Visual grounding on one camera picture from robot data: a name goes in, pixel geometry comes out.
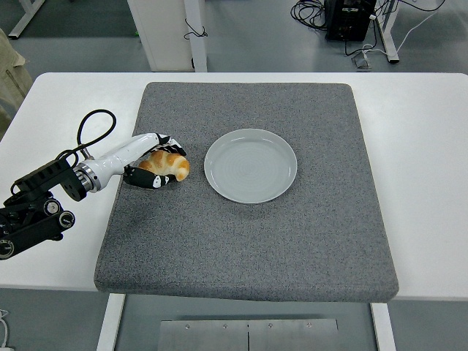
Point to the grey metal plate with screws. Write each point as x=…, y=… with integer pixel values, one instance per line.
x=248, y=336

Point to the person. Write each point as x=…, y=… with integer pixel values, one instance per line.
x=9, y=84

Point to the golden croissant bread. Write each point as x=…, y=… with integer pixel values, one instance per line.
x=170, y=164

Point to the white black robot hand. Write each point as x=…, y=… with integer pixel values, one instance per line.
x=124, y=153

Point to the white desk leg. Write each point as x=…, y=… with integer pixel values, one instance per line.
x=389, y=33

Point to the small grey floor box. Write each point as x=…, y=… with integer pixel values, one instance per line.
x=361, y=60

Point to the black computer case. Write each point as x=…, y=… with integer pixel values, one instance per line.
x=349, y=20

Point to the white table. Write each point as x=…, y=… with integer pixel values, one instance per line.
x=420, y=183

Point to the grey round plate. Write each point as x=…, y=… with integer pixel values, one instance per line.
x=250, y=166

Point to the white desk foot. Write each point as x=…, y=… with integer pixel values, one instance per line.
x=25, y=18

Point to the grey fabric mat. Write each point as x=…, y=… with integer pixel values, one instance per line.
x=237, y=248

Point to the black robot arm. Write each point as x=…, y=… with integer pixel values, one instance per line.
x=40, y=204

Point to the white table leg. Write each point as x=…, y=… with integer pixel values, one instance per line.
x=383, y=329
x=109, y=321

